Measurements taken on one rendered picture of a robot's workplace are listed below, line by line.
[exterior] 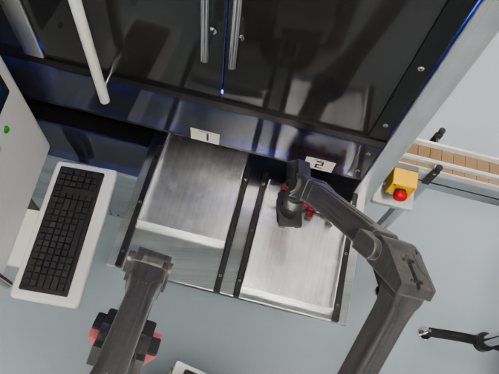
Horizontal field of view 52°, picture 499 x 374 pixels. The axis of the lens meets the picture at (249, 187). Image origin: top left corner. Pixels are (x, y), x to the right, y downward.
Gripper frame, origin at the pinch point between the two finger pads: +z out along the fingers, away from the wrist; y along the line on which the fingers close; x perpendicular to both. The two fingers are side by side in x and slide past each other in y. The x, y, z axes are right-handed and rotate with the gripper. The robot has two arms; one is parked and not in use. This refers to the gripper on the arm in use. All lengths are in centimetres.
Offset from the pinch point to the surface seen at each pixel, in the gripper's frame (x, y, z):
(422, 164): -44.2, 19.6, -0.8
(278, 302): 2.2, -23.2, 3.9
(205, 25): 24, 16, -62
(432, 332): -78, -20, 84
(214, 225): 20.6, -0.9, 3.9
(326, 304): -11.6, -23.7, 3.6
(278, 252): 1.5, -8.7, 3.8
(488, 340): -96, -25, 72
